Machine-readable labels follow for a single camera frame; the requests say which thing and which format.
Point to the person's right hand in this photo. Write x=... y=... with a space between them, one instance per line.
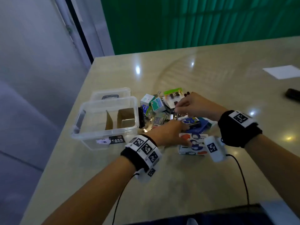
x=201 y=107

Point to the person's left hand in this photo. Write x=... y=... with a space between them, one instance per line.
x=168 y=133

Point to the pile of metal staple strips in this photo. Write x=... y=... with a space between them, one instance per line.
x=157 y=107

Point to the clear binder clip pack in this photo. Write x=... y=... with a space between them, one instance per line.
x=172 y=98

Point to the transparent storage box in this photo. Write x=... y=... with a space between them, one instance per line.
x=93 y=124

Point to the person's left forearm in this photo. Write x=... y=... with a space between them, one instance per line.
x=93 y=196

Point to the person's right forearm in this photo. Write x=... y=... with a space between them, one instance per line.
x=276 y=166

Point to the black marker wristband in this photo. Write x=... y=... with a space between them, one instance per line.
x=140 y=152
x=239 y=128

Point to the brown cardboard box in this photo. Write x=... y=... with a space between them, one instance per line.
x=125 y=118

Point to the transparent box lid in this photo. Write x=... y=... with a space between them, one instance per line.
x=110 y=92

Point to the green curtain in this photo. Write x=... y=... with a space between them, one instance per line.
x=201 y=21

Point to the white paper sheet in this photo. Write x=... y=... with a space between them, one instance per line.
x=283 y=71

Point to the small black device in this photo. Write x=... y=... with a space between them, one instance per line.
x=294 y=94

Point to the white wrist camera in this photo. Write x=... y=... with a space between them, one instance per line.
x=214 y=148
x=147 y=173

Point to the black window post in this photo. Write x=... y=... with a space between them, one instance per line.
x=78 y=28

